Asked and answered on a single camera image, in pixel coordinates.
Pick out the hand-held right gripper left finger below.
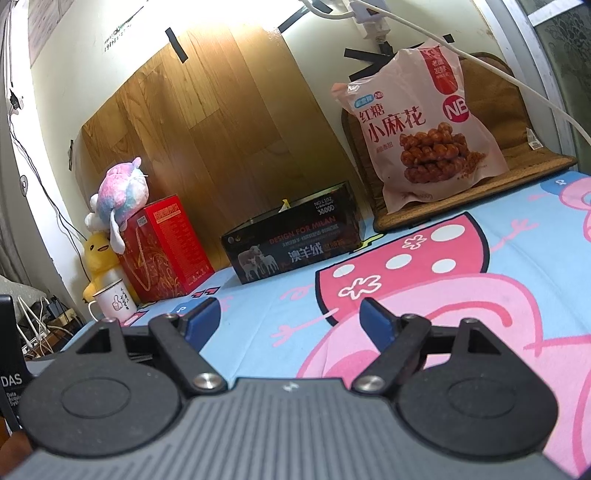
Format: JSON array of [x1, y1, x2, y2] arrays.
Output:
[[76, 298, 227, 398]]

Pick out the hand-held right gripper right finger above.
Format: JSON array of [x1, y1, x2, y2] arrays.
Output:
[[353, 298, 497, 395]]

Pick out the black cardboard box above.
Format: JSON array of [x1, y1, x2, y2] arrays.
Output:
[[221, 181, 363, 284]]

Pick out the floor power strip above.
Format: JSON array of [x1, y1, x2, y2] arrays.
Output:
[[21, 307, 79, 361]]

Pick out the grey patterned cloth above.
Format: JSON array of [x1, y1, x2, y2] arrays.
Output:
[[0, 274, 48, 315]]

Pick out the red cardboard box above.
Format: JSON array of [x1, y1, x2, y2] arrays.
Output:
[[117, 195, 215, 304]]

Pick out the cartoon printed blanket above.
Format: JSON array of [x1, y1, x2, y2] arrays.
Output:
[[122, 171, 591, 480]]

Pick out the white enamel mug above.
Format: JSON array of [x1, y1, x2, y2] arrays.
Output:
[[89, 278, 138, 322]]

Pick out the yellow duck plush toy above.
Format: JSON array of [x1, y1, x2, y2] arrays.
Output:
[[82, 231, 124, 303]]

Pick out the pink and blue plush toy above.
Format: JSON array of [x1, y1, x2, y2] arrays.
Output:
[[90, 157, 151, 254]]

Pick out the wooden board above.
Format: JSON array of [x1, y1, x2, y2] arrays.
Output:
[[81, 25, 370, 278]]

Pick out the large pink snack bag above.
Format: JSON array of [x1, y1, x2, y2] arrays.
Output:
[[331, 44, 509, 214]]

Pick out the brown woven seat mat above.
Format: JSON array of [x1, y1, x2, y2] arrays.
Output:
[[341, 52, 578, 232]]

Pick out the black tape strip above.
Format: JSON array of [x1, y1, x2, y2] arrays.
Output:
[[348, 60, 386, 82], [277, 7, 311, 33], [344, 46, 393, 61], [165, 28, 190, 64]]

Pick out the white charging cables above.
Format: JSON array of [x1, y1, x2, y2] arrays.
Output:
[[16, 295, 52, 352]]

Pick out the black wall cable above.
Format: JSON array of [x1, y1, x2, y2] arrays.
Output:
[[6, 80, 88, 241]]

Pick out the white power cable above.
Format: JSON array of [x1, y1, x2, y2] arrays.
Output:
[[302, 0, 591, 145]]

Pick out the white wall power socket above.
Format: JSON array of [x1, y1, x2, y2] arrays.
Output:
[[323, 0, 394, 43]]

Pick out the white window frame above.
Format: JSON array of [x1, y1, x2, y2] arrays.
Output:
[[475, 0, 591, 172]]

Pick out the wall poster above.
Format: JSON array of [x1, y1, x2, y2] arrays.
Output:
[[28, 0, 77, 66]]

